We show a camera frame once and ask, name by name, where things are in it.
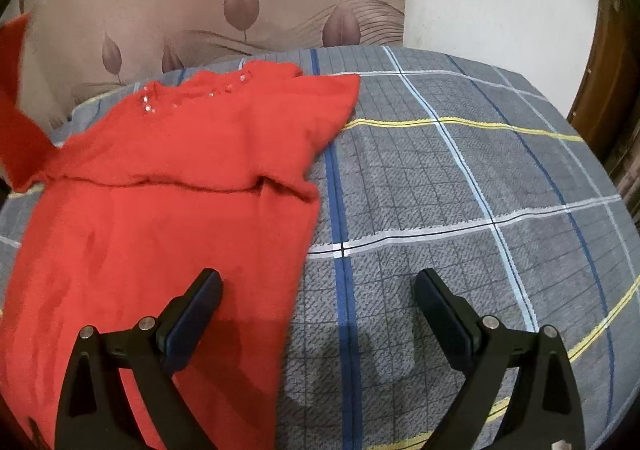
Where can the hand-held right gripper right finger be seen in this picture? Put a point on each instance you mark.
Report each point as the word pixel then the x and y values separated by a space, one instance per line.
pixel 440 315

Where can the red knit sweater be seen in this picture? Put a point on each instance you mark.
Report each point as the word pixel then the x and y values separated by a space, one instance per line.
pixel 175 155

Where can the beige leaf print curtain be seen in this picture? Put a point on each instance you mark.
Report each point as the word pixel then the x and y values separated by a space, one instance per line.
pixel 175 5

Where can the grey plaid bed sheet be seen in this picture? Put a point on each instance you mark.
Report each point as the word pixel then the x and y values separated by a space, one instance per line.
pixel 450 190

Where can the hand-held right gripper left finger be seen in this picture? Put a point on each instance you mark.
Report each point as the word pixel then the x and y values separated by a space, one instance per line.
pixel 192 325

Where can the brown wooden door frame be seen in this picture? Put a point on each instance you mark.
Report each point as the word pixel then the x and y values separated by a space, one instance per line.
pixel 610 80

